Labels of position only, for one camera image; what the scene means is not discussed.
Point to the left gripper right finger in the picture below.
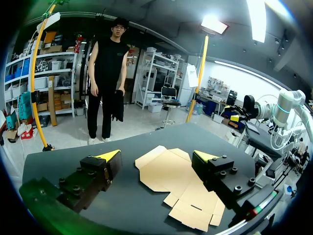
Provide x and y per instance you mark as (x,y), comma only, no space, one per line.
(220,175)

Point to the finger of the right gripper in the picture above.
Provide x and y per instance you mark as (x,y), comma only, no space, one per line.
(238,118)

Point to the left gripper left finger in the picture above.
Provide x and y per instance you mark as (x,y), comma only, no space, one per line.
(94,171)

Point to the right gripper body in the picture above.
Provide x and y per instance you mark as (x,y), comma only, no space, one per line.
(250,105)

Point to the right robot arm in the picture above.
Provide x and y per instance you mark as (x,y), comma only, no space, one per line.
(283,107)

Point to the person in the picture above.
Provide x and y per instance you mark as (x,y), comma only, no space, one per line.
(107,73)

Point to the flat brown cardboard box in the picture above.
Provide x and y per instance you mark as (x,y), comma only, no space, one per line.
(171,176)

